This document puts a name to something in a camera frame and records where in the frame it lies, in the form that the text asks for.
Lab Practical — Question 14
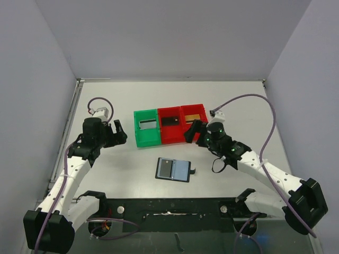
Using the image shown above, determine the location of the black VIP credit card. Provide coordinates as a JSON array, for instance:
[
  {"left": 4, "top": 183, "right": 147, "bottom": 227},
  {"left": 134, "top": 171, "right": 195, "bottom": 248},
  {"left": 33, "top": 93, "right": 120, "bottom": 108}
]
[{"left": 159, "top": 159, "right": 173, "bottom": 178}]

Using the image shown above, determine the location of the green plastic bin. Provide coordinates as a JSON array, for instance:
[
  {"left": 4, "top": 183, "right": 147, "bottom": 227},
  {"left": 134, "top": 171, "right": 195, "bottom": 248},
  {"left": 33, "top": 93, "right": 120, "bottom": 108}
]
[{"left": 133, "top": 109, "right": 162, "bottom": 148}]

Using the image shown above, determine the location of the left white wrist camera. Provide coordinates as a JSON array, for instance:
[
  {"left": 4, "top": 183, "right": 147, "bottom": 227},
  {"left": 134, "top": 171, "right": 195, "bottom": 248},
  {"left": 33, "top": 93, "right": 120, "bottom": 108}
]
[{"left": 88, "top": 107, "right": 109, "bottom": 122}]

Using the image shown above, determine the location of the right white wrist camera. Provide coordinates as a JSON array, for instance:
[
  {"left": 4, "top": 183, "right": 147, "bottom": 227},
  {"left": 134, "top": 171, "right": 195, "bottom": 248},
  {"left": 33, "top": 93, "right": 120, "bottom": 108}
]
[{"left": 208, "top": 110, "right": 226, "bottom": 125}]

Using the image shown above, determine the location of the silver credit card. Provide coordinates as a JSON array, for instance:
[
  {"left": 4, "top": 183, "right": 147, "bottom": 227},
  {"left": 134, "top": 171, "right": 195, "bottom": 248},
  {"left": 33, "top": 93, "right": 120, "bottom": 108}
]
[{"left": 139, "top": 119, "right": 157, "bottom": 130}]

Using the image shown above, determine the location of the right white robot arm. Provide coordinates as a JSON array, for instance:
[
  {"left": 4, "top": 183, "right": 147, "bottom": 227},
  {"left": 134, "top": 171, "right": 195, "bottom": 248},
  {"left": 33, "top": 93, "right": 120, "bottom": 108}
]
[{"left": 184, "top": 120, "right": 328, "bottom": 235}]

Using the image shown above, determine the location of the gold credit card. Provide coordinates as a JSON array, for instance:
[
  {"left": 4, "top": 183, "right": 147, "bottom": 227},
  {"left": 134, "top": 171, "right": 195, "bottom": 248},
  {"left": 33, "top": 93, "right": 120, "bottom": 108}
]
[{"left": 184, "top": 114, "right": 201, "bottom": 124}]

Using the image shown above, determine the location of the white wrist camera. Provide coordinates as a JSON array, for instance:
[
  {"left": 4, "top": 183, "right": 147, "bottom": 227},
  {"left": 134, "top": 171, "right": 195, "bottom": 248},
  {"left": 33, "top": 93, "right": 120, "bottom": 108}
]
[
  {"left": 208, "top": 110, "right": 226, "bottom": 125},
  {"left": 88, "top": 107, "right": 109, "bottom": 122}
]

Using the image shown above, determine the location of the middle red plastic bin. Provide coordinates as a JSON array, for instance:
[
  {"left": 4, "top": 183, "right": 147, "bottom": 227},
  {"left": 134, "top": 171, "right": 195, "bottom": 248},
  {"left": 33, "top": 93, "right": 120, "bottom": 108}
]
[{"left": 158, "top": 106, "right": 181, "bottom": 144}]

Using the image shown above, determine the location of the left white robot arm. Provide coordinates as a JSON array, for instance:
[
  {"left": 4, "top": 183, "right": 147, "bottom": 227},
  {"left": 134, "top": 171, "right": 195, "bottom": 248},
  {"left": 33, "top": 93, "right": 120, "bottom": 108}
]
[{"left": 23, "top": 117, "right": 127, "bottom": 253}]

